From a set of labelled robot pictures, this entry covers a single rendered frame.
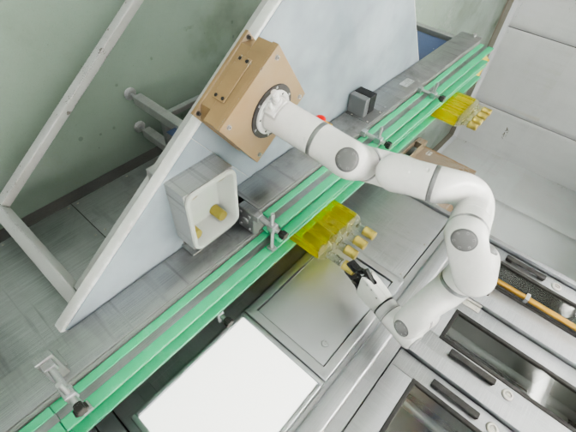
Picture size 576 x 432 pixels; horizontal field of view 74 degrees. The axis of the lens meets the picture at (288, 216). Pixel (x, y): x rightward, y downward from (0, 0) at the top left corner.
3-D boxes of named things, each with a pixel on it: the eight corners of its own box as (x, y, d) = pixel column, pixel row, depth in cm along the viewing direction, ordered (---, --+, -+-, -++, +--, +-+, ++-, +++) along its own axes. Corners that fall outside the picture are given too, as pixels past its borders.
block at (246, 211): (237, 225, 127) (252, 236, 124) (236, 205, 120) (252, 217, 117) (245, 219, 129) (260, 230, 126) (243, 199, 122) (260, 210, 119)
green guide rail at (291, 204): (262, 214, 121) (281, 228, 118) (262, 213, 121) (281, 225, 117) (479, 45, 213) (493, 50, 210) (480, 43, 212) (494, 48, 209)
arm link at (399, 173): (437, 161, 82) (442, 165, 96) (335, 135, 91) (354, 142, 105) (423, 203, 83) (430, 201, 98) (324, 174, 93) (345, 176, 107)
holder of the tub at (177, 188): (180, 246, 120) (196, 261, 117) (163, 183, 99) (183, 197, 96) (221, 217, 129) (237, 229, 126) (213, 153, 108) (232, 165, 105)
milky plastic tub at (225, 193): (178, 237, 116) (197, 253, 112) (163, 183, 99) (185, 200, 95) (221, 206, 125) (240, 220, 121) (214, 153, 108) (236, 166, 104)
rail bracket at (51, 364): (41, 367, 96) (90, 435, 86) (8, 339, 83) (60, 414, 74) (60, 352, 98) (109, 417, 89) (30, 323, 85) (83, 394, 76)
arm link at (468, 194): (429, 177, 79) (505, 198, 73) (443, 155, 89) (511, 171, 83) (414, 231, 87) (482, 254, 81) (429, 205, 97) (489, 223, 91)
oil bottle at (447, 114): (419, 111, 194) (472, 135, 182) (423, 101, 190) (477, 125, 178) (424, 106, 197) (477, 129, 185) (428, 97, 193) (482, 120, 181)
